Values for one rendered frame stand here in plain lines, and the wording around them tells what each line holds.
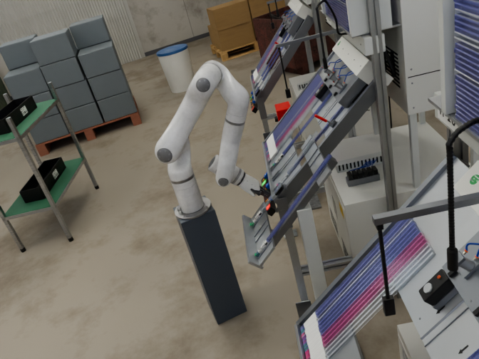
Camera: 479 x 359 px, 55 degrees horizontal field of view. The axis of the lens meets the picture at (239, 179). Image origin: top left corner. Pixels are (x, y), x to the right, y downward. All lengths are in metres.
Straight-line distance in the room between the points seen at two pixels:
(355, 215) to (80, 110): 4.41
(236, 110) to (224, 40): 5.99
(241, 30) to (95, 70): 2.99
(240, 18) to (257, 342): 6.21
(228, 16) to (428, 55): 6.08
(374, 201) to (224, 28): 6.00
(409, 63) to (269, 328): 1.49
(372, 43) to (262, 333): 1.54
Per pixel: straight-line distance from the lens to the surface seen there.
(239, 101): 1.97
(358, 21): 1.92
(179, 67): 6.80
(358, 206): 2.25
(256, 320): 2.63
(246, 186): 2.17
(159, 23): 10.29
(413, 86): 2.07
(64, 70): 5.95
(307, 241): 1.96
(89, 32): 6.32
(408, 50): 2.02
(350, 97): 2.05
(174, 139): 2.07
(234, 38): 7.99
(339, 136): 2.06
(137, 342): 2.81
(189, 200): 2.25
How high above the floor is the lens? 1.86
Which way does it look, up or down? 28 degrees down
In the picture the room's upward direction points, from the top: 16 degrees counter-clockwise
